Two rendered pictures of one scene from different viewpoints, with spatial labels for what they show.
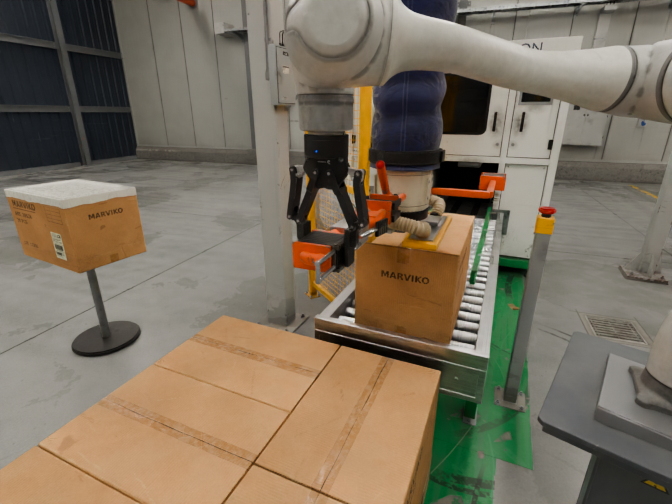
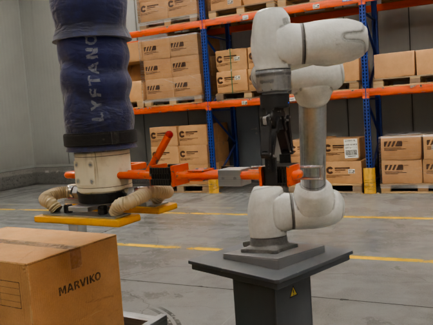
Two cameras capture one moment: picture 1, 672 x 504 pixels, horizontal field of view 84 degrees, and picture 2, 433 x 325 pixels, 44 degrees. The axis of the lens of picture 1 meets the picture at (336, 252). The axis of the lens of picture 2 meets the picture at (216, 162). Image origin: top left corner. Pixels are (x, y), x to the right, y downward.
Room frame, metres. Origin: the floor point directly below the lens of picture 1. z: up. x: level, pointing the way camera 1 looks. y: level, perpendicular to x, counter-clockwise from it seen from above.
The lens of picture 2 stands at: (0.64, 1.41, 1.35)
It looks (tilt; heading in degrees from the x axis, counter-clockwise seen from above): 5 degrees down; 277
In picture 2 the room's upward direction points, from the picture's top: 4 degrees counter-clockwise
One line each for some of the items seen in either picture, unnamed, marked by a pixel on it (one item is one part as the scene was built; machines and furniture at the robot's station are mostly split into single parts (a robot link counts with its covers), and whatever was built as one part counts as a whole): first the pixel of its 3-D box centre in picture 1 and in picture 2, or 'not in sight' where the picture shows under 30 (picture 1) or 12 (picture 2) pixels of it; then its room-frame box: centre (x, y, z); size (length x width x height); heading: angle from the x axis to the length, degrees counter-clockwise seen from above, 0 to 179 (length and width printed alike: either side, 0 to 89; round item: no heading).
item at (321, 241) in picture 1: (320, 250); (279, 174); (0.65, 0.03, 1.19); 0.08 x 0.07 x 0.05; 157
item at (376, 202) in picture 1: (379, 208); (169, 174); (0.97, -0.12, 1.19); 0.10 x 0.08 x 0.06; 67
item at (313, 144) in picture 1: (326, 161); (275, 111); (0.66, 0.02, 1.35); 0.08 x 0.07 x 0.09; 66
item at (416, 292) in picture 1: (418, 268); (20, 296); (1.61, -0.38, 0.75); 0.60 x 0.40 x 0.40; 156
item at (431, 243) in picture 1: (429, 225); (126, 202); (1.16, -0.30, 1.08); 0.34 x 0.10 x 0.05; 157
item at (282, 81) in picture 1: (283, 76); not in sight; (2.32, 0.30, 1.62); 0.20 x 0.05 x 0.30; 156
